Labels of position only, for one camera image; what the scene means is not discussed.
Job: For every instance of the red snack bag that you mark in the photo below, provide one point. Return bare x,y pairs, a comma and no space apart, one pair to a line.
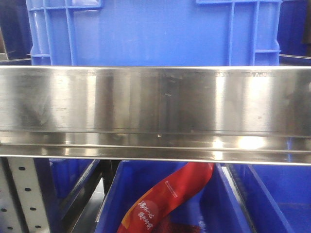
164,197

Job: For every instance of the lower blue bin centre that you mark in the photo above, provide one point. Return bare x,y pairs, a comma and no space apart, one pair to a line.
212,210

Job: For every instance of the blue target bin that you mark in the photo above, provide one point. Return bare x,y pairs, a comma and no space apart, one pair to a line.
154,32

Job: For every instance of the perforated shelf upright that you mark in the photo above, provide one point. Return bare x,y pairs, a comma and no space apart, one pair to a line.
22,208

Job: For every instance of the steel shelf rail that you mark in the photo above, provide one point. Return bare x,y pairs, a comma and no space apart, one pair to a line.
241,115

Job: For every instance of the lower blue bin right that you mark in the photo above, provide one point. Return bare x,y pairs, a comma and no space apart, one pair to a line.
277,198

